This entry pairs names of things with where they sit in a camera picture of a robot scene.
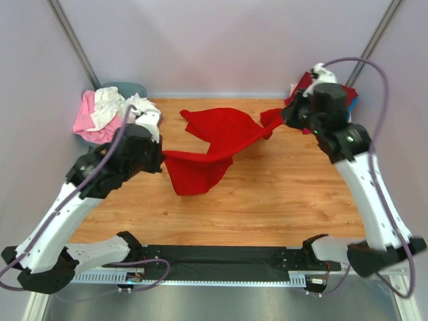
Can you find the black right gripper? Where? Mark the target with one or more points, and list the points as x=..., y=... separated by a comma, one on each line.
x=289, y=110

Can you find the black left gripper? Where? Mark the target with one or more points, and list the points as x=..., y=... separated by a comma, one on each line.
x=156, y=165

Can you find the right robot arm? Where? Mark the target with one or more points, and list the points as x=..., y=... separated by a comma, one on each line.
x=385, y=233

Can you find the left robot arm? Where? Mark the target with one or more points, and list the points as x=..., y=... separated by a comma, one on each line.
x=47, y=261

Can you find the blue folded t-shirt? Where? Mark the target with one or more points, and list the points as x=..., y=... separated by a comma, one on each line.
x=351, y=107

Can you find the dark red folded t-shirt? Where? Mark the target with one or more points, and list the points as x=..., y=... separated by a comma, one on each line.
x=343, y=93

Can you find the white crumpled t-shirt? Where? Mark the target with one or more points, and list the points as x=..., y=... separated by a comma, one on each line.
x=110, y=99

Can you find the pink crumpled t-shirt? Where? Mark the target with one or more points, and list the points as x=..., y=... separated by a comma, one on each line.
x=92, y=127

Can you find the grey laundry basket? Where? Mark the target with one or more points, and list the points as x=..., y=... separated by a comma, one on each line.
x=126, y=89

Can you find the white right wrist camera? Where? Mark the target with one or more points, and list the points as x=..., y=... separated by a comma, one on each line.
x=319, y=75

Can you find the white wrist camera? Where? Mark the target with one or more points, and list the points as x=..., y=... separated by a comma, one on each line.
x=150, y=120
x=319, y=75

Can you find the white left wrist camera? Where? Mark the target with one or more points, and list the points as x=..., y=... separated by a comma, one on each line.
x=150, y=120

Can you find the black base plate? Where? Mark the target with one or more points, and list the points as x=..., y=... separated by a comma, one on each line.
x=228, y=261

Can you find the perforated cable duct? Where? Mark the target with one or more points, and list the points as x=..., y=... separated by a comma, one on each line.
x=136, y=277

